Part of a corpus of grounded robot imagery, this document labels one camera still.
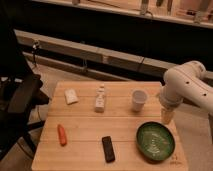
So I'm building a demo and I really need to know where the black eraser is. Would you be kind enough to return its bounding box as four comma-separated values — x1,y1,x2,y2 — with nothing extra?
102,136,115,163

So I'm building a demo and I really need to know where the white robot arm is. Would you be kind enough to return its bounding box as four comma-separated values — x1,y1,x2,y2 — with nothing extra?
159,61,213,124

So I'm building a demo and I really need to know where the green bowl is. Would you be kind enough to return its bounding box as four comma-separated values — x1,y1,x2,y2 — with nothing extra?
136,121,175,162

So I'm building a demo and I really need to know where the white ceramic cup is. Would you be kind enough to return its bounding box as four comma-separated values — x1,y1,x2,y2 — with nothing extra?
132,90,148,112

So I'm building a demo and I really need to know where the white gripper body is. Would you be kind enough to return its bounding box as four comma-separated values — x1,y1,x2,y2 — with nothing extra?
159,94,182,110

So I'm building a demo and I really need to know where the wooden table board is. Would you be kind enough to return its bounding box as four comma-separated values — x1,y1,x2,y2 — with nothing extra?
32,81,188,171

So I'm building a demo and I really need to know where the small white bottle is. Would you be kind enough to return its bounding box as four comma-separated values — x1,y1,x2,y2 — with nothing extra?
95,84,105,113

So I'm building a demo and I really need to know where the black office chair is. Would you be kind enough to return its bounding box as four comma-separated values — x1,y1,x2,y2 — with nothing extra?
0,5,49,161

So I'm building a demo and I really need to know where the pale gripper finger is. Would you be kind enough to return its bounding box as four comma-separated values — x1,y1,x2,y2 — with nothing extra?
161,108,169,124
168,110,175,123

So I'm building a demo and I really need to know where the orange carrot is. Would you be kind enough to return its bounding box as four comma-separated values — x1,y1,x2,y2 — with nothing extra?
57,124,67,146

